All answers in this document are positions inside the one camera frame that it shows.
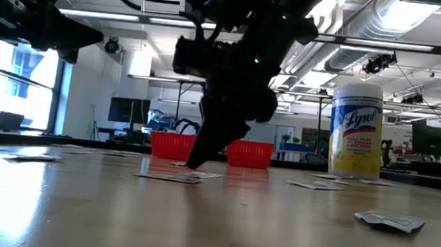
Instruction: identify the black ceiling-mounted camera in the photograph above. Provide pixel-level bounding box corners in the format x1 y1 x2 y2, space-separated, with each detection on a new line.
362 49 399 78

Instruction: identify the packet with red print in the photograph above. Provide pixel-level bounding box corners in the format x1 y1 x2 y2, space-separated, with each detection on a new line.
134 171 204 186

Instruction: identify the open laptop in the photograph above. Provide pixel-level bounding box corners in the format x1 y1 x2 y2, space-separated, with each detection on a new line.
0 111 26 134

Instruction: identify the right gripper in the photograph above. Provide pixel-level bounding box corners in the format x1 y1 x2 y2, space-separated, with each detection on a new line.
185 62 283 177

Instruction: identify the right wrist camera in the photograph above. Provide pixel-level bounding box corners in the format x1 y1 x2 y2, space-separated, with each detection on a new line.
171 34 213 80

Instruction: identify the blue cabinet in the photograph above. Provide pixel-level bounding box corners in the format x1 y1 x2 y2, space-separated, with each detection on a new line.
279 142 316 154

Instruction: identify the red plastic basket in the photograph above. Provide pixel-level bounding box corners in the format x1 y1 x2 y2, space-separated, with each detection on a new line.
148 130 199 163
225 139 276 171

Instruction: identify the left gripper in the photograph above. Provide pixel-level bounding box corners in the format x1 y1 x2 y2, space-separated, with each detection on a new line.
8 0 108 68

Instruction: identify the black computer monitor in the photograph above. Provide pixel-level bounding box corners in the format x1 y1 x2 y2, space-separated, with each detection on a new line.
408 122 441 158
107 96 152 125

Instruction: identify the blue background equipment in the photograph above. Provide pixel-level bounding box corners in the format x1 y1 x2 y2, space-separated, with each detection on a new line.
147 108 178 131

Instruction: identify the small black rig camera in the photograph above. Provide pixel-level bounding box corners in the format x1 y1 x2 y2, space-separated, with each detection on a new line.
401 92 425 106

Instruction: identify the Lysol wipes canister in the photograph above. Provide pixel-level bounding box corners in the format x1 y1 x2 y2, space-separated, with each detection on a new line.
325 80 388 182

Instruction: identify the black background rig frame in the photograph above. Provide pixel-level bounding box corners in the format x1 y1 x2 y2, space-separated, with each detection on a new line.
123 74 206 135
272 88 334 155
381 100 441 112

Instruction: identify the round black ceiling speaker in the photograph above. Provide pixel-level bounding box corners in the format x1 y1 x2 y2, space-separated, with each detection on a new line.
104 36 121 55

